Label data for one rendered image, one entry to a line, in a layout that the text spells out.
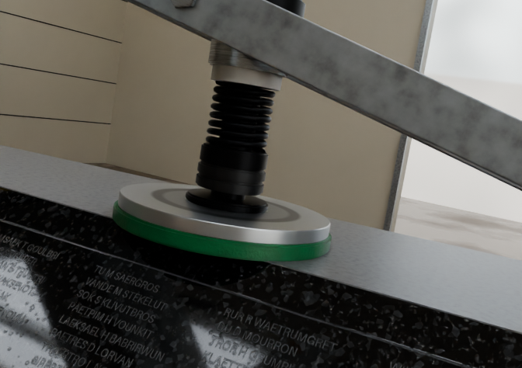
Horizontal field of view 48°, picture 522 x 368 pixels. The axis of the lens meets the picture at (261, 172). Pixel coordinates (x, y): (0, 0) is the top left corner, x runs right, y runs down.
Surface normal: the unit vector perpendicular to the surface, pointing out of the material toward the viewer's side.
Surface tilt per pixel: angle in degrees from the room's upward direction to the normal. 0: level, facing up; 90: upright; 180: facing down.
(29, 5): 90
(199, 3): 90
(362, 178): 90
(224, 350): 45
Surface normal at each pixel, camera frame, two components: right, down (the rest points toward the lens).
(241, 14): -0.15, 0.07
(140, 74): -0.49, 0.01
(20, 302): -0.18, -0.68
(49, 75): 0.86, 0.19
